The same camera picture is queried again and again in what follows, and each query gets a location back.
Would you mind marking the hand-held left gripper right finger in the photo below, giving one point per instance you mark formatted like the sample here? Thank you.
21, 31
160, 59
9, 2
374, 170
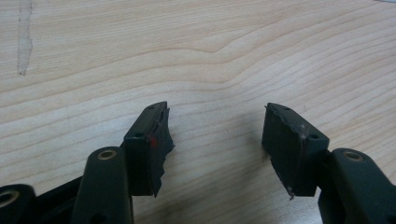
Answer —
299, 155

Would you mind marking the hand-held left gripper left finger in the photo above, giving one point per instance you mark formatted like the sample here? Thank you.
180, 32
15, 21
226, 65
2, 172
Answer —
143, 155

